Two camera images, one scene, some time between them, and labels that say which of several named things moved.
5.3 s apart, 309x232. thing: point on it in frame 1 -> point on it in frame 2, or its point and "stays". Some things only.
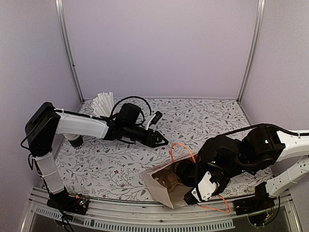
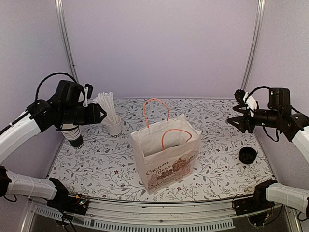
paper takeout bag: (163, 175) -> (167, 152)
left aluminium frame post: (60, 12) stays
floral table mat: (115, 169) stays
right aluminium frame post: (260, 20) stays
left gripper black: (152, 143) -> (94, 117)
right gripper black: (194, 171) -> (244, 120)
